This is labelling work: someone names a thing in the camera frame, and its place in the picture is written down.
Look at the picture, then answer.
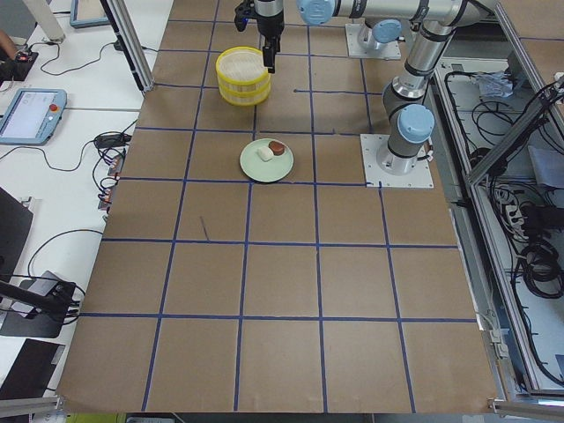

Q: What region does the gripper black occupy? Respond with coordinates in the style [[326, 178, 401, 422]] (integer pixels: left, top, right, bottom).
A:
[[256, 11, 285, 74]]

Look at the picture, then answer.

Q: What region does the yellow steamer layer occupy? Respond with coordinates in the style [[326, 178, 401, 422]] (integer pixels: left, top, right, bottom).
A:
[[215, 46, 271, 93], [219, 83, 271, 106]]

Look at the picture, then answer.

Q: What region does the white steamed bun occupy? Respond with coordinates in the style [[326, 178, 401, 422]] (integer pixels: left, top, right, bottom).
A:
[[256, 145, 274, 162]]

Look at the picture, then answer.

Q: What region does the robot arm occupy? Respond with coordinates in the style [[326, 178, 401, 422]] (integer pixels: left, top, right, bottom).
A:
[[297, 1, 497, 175], [234, 1, 402, 73]]

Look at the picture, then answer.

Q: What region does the brown steamed bun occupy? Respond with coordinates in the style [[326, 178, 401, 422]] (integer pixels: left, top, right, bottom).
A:
[[268, 140, 286, 157]]

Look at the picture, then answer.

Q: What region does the light green plate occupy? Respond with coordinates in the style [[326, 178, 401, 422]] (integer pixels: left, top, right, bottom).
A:
[[240, 138, 294, 182]]

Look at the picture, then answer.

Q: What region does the black power adapter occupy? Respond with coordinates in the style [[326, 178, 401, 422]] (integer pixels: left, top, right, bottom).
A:
[[93, 133, 131, 149]]

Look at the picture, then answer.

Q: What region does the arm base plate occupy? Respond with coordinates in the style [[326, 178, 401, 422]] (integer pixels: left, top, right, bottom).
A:
[[345, 19, 402, 61], [360, 134, 434, 189]]

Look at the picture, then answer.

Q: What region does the aluminium frame post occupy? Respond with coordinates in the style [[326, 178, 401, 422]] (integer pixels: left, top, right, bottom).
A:
[[100, 0, 154, 93]]

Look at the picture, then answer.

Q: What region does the black camera stand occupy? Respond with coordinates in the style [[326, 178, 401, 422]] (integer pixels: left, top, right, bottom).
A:
[[1, 271, 78, 339]]

